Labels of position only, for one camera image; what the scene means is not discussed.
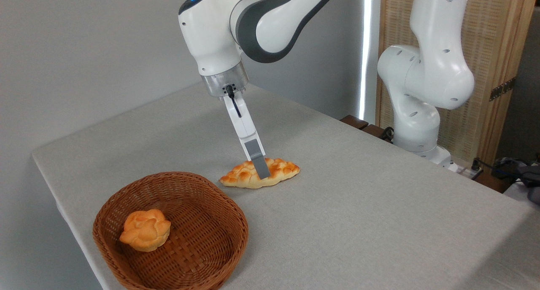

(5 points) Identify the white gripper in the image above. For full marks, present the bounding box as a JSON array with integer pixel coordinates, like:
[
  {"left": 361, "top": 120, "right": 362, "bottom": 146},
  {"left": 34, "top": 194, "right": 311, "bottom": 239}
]
[{"left": 223, "top": 92, "right": 271, "bottom": 180}]

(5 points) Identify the long braided bread loaf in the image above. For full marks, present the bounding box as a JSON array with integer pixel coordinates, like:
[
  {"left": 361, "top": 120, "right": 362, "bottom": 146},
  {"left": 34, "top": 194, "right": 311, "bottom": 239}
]
[{"left": 219, "top": 158, "right": 301, "bottom": 189}]

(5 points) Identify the brown wicker basket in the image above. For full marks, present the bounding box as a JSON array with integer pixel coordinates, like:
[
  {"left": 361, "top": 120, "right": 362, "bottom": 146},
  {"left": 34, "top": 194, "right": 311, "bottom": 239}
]
[{"left": 92, "top": 171, "right": 249, "bottom": 290}]

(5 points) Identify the round flower-shaped bread bun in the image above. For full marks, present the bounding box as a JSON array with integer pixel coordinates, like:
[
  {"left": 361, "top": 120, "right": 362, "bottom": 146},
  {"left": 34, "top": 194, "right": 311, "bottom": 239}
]
[{"left": 119, "top": 209, "right": 172, "bottom": 252}]

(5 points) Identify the dark brown wooden block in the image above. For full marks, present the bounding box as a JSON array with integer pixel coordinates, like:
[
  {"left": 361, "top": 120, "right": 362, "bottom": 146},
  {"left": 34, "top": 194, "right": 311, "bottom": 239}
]
[
  {"left": 340, "top": 115, "right": 369, "bottom": 130},
  {"left": 362, "top": 124, "right": 393, "bottom": 141}
]

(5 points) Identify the grey tablecloth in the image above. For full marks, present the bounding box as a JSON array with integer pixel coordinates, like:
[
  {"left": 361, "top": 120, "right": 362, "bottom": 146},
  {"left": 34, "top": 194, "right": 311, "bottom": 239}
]
[{"left": 32, "top": 80, "right": 540, "bottom": 290}]

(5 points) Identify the white power strip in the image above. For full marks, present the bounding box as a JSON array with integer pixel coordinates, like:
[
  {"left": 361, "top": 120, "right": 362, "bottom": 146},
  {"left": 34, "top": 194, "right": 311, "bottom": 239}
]
[{"left": 447, "top": 161, "right": 483, "bottom": 181}]

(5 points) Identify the metal screen hinge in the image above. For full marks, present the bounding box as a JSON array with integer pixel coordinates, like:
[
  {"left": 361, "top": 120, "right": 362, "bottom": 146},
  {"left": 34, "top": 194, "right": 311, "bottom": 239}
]
[{"left": 489, "top": 77, "right": 516, "bottom": 102}]

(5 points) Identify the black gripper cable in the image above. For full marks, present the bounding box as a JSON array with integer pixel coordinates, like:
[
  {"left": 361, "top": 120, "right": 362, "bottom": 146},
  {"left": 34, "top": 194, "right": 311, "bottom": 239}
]
[{"left": 226, "top": 84, "right": 243, "bottom": 118}]

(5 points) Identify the dark grey bundle with cables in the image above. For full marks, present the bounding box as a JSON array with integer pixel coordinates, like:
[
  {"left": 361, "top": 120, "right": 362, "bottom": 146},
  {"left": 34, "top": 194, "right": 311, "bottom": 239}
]
[{"left": 491, "top": 154, "right": 540, "bottom": 204}]

